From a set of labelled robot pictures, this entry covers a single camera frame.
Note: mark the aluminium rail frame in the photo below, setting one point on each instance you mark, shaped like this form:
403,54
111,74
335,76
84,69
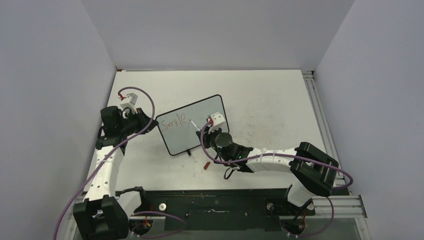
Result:
346,205

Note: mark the black base frame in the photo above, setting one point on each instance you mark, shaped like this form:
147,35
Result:
226,210

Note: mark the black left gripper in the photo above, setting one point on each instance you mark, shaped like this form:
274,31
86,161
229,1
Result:
141,117

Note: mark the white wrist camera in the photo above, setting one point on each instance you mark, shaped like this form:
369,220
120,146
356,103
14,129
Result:
216,121
129,102

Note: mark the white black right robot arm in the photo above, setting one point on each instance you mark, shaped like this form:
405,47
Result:
314,169

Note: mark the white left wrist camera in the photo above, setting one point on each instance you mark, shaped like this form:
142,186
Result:
129,102

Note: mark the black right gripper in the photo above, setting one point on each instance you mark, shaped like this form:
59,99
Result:
206,136

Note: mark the white marker pen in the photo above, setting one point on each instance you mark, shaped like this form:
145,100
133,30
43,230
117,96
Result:
194,125

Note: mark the black framed whiteboard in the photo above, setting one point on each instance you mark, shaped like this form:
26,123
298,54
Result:
178,127

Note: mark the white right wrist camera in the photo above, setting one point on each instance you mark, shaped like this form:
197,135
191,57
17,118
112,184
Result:
216,121

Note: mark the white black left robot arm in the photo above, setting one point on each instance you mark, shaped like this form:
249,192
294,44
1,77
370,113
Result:
103,214

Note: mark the red marker cap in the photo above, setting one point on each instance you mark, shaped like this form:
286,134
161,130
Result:
205,167

